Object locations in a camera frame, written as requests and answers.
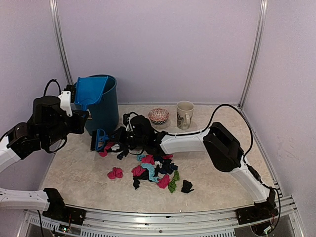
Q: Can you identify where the teal plastic waste bin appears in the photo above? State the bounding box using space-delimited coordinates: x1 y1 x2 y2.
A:
74 75 119 135

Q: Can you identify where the isolated black paper scrap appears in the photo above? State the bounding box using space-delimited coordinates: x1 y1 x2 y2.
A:
181 180 194 194

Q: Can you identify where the green paper scrap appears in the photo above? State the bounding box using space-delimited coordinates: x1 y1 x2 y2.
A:
168 170 180 193

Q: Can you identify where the pile of coloured paper scraps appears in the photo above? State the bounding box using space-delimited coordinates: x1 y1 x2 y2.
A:
98 141 178 189

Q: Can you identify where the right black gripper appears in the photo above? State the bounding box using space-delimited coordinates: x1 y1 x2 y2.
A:
108 126 146 149

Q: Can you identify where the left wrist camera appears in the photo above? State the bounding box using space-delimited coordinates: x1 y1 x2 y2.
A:
58 84 76 117

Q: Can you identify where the right aluminium frame post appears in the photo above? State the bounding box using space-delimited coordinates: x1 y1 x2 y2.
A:
238 0 268 110

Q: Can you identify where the blue hand brush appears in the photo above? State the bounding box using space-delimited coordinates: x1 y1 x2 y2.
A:
90 128 109 152

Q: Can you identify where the blue plastic dustpan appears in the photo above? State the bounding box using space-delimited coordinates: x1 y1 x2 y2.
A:
75 76 109 120

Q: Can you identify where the isolated pink paper scrap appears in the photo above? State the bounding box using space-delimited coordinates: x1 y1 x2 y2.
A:
107 167 123 180

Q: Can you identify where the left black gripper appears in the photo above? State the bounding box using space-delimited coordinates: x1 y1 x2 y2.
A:
43 109 88 147

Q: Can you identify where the front aluminium rail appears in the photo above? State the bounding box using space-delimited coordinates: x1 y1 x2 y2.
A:
18 195 303 237

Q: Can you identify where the patterned red ceramic bowl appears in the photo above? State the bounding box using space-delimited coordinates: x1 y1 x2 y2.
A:
148 108 170 125

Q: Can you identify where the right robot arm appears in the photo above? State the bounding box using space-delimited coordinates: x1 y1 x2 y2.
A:
109 114 280 219

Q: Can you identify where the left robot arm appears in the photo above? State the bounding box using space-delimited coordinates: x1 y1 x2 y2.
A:
0 84 88 220

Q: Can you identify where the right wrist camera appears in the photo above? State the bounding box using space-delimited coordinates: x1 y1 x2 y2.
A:
123 113 134 132

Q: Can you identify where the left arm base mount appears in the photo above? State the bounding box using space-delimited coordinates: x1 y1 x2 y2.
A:
42 188 86 226

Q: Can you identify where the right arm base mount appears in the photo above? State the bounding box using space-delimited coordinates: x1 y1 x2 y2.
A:
236 187 280 225

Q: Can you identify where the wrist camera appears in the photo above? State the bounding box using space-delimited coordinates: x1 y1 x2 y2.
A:
58 84 76 117
123 113 134 132

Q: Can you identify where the aluminium frame post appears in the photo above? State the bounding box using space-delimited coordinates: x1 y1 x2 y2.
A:
238 0 268 110
49 0 74 85

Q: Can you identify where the left aluminium frame post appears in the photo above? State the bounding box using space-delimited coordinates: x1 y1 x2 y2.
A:
49 0 74 85

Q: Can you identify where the cream ceramic mug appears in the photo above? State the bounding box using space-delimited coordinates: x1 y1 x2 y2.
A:
176 101 194 130

